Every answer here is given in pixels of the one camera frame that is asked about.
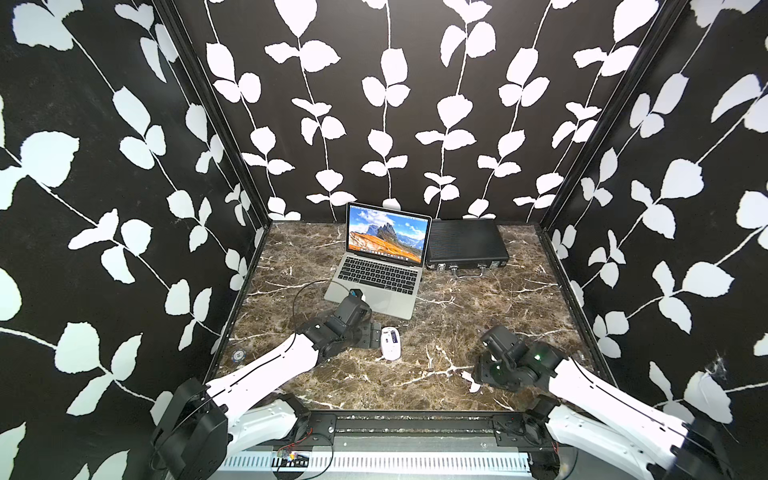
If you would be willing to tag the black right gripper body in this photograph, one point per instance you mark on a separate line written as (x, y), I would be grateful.
(495, 374)

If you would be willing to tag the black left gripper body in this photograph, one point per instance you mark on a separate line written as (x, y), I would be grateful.
(362, 335)

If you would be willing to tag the white wireless mouse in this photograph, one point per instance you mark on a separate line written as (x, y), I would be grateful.
(390, 343)

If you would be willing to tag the white mouse battery cover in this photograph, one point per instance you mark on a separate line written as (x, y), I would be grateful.
(474, 387)

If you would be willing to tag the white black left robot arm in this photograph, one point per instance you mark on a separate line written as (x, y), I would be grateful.
(205, 424)

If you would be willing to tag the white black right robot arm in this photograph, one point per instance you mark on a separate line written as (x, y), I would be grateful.
(583, 411)

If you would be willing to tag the silver open laptop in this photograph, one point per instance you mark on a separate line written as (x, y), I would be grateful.
(385, 255)

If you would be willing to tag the black flat electronics box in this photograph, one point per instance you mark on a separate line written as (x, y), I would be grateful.
(465, 244)

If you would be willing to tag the blue round table marker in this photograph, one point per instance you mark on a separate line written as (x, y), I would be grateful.
(237, 356)

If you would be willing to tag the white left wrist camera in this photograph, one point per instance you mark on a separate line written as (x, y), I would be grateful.
(358, 294)

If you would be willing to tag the white slotted cable duct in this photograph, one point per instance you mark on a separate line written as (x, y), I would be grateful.
(416, 463)

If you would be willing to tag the black front mounting rail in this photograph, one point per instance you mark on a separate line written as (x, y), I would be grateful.
(521, 430)

